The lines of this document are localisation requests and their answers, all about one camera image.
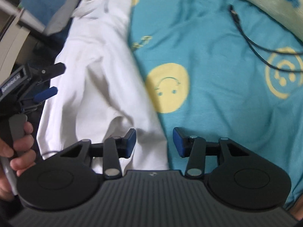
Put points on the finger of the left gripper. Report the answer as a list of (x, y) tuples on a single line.
[(49, 72), (44, 95)]

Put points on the white t-shirt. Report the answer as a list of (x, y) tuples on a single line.
[(101, 94)]

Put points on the person left hand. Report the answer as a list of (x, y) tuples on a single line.
[(19, 164)]

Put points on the person right hand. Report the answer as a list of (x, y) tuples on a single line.
[(297, 210)]

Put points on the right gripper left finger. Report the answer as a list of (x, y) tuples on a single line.
[(115, 148)]

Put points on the grey seat cushion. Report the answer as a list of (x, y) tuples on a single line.
[(61, 18)]

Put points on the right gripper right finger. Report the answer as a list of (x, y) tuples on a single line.
[(193, 148)]

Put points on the teal smiley bed sheet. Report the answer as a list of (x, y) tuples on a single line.
[(223, 68)]

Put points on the blue covered chair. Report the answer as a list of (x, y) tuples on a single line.
[(43, 11)]

